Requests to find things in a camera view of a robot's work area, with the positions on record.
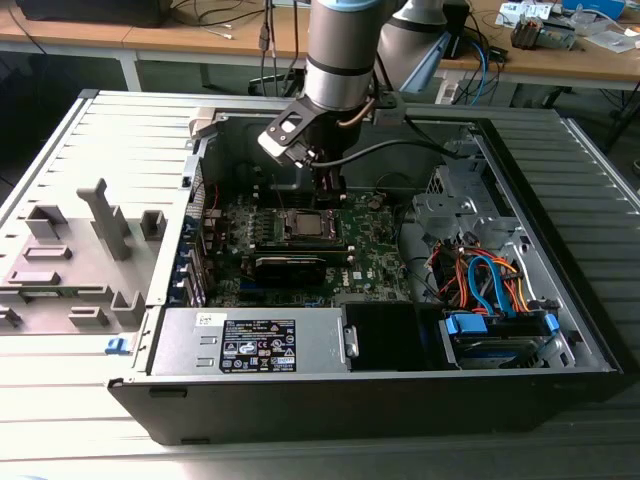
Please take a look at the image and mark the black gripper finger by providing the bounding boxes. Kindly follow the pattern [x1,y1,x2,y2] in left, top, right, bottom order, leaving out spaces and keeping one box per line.
[312,166,350,212]

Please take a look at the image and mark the metal socket cover frame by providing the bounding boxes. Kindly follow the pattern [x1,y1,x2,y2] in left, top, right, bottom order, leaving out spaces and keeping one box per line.
[287,208,344,240]

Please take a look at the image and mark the silver CPU green edge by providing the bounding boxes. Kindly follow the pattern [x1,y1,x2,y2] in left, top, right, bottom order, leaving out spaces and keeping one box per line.
[292,210,329,235]

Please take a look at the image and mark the CPU socket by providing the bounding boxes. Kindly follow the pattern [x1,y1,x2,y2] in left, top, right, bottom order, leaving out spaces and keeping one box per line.
[283,207,347,242]

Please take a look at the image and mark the copper CPU cooler heatsink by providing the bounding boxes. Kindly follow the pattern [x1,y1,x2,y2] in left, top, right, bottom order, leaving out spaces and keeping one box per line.
[510,13,547,51]

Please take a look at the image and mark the green RAM stick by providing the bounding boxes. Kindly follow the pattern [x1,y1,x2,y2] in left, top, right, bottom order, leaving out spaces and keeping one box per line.
[253,241,350,267]
[22,285,66,301]

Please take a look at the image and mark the green motherboard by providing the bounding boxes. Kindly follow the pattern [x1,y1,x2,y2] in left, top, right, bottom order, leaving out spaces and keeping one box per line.
[202,188,417,309]

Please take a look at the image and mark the black graphics card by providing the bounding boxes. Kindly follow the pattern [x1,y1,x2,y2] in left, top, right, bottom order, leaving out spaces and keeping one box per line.
[252,253,327,290]

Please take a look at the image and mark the grey metal drive cage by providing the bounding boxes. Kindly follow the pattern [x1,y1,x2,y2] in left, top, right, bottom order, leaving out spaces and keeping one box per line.
[410,139,521,251]

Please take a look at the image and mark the black monitor stand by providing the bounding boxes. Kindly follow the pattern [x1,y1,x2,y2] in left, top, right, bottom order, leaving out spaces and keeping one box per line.
[443,0,474,60]

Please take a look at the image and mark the blue disk carrier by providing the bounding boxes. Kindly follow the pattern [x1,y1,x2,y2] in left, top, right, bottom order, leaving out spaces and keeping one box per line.
[439,309,560,369]

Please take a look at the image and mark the white paper cards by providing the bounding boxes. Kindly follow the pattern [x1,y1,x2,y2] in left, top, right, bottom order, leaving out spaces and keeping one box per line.
[496,1,554,26]

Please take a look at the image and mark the black grey PC case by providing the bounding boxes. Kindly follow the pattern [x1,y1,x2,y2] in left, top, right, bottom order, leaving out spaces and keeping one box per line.
[107,107,626,446]

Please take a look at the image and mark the grey power supply unit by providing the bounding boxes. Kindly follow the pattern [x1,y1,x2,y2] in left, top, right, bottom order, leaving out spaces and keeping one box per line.
[147,305,351,377]

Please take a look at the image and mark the silver hard disk drive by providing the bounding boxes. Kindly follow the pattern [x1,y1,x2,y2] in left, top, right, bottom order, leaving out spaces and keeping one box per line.
[452,335,546,371]

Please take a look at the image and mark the silver metal drive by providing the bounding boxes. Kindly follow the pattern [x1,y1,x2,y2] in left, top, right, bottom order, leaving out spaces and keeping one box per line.
[542,17,579,51]

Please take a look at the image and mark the wooden desk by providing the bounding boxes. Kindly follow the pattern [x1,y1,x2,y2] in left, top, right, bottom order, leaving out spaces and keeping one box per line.
[0,7,309,91]
[439,9,640,109]

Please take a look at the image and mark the grey parts rack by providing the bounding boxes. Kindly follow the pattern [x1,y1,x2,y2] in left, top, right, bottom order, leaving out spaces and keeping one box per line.
[0,177,169,337]

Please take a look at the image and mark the black box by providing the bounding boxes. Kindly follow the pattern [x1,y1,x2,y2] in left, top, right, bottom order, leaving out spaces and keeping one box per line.
[17,0,169,29]

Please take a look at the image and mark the blue box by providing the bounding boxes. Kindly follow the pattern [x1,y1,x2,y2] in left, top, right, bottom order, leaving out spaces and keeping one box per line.
[562,0,627,17]

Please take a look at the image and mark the clear plastic bag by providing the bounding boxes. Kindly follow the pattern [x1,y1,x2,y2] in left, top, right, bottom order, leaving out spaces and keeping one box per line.
[582,28,639,54]

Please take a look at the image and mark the black camera cable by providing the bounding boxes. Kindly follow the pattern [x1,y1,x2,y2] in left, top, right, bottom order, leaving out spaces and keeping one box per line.
[308,138,474,167]

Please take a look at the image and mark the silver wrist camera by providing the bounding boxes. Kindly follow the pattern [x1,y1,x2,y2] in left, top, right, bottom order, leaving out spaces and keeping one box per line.
[256,97,317,169]

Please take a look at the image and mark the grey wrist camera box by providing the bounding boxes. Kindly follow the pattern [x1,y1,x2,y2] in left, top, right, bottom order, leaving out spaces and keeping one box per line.
[372,92,407,126]

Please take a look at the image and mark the thin black wire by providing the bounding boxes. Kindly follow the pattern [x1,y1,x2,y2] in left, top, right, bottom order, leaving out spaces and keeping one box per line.
[372,171,420,196]

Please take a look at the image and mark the red orange power wires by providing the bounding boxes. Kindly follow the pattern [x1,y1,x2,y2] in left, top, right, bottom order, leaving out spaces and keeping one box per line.
[427,242,474,301]

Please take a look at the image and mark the blue SATA cable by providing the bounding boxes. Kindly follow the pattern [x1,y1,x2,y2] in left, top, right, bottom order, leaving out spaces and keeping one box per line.
[467,253,516,317]

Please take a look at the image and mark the orange SATA cable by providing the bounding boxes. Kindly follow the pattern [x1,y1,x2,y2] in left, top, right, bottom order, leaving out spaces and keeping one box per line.
[492,252,532,314]

